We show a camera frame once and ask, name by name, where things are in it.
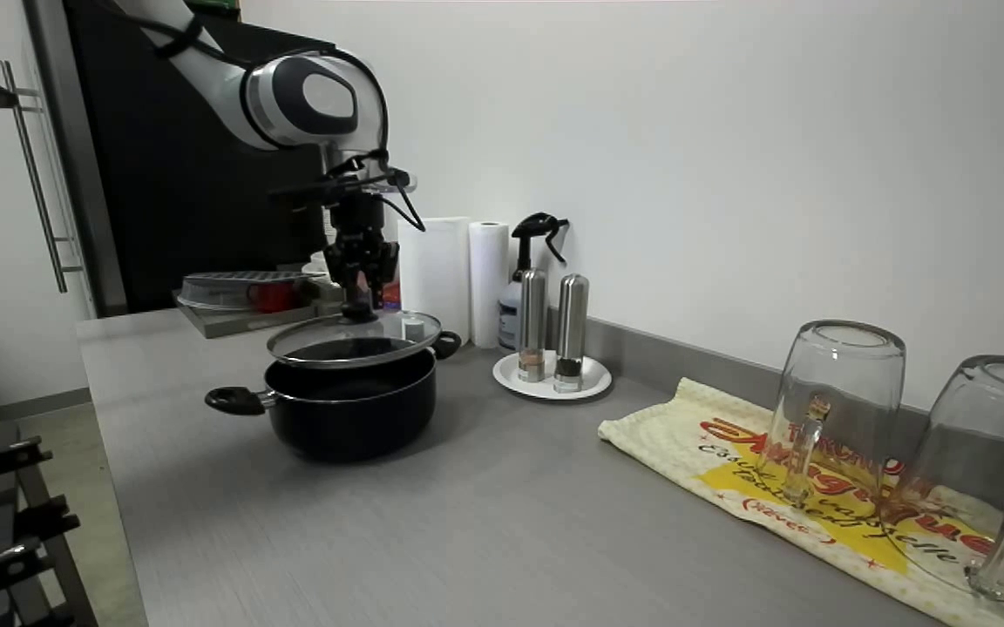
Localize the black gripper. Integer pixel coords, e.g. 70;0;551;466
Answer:
321;192;403;325

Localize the glass lid with black knob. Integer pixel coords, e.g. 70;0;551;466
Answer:
266;303;448;374

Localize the narrow white paper towel roll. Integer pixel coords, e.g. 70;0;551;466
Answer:
466;220;517;352

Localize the dark cabinet panel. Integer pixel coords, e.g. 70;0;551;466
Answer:
60;0;348;317

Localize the metal bar handle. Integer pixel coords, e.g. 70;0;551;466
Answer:
0;59;86;296

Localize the white round plate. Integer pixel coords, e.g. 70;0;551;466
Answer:
489;350;616;403

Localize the grey tray with red item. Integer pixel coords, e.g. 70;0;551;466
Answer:
170;260;337;341

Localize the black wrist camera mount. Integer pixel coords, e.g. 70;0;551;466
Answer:
271;161;416;203

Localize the black cooking pot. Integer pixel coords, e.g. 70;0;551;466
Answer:
202;326;464;462

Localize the upturned clear drinking glass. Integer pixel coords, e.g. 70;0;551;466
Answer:
905;352;1004;585
765;319;910;507

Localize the steel grinder mill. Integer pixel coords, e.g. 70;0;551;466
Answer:
553;273;594;393
517;267;551;382

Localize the wide white paper towel roll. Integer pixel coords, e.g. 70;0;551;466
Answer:
398;214;479;345

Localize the spray bottle with black trigger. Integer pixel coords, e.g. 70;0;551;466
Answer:
494;208;571;354

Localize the cream printed kitchen towel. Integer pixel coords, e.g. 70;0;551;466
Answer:
598;375;1004;627

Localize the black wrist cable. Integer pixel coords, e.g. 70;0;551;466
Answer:
378;172;429;236

